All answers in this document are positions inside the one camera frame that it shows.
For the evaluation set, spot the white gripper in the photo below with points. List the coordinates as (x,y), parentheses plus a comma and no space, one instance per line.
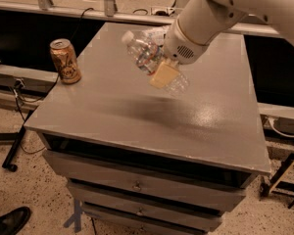
(180,46)

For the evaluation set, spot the clear plastic water bottle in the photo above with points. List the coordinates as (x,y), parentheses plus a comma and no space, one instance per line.
(147,56)

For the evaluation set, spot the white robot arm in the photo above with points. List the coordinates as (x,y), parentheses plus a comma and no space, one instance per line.
(201,21)

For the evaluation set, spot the white lying plastic bottle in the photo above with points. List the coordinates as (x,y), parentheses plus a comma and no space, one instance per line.
(158,34)

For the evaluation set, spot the white power strip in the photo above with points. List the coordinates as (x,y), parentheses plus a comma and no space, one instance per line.
(162,11)

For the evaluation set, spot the grey drawer cabinet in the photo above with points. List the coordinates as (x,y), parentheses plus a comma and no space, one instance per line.
(136,156)

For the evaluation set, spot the gold soda can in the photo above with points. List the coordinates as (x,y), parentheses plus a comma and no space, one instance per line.
(64,59)

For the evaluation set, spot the yellow black stand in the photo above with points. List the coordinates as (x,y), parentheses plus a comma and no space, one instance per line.
(276,182)

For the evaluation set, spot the black stand leg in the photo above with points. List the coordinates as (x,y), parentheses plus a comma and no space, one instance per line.
(8,163)

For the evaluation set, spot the black leather shoe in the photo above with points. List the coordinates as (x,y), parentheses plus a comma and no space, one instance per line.
(14,221)

